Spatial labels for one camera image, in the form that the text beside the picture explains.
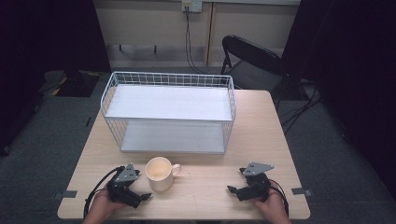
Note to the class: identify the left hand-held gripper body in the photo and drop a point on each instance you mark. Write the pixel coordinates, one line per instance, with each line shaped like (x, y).
(124, 186)

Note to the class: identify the cream ceramic mug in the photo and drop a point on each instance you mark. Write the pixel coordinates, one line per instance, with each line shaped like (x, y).
(159, 174)

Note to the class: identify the black folding chair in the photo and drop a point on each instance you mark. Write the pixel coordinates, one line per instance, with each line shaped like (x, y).
(253, 67)

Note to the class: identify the grey floor tape mark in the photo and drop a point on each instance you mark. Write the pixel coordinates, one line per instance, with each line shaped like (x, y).
(66, 194)
(302, 191)

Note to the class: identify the person's right hand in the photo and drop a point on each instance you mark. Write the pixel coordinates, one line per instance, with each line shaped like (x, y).
(273, 203)

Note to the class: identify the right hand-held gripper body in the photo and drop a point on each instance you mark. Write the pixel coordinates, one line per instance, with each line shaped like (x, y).
(256, 184)

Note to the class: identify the black curtain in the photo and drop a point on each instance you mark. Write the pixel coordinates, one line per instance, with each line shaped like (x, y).
(351, 62)

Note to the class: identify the person's left hand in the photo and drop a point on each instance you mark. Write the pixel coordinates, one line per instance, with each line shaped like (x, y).
(104, 203)

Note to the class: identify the white wall socket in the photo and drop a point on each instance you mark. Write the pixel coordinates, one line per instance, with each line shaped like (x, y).
(192, 5)

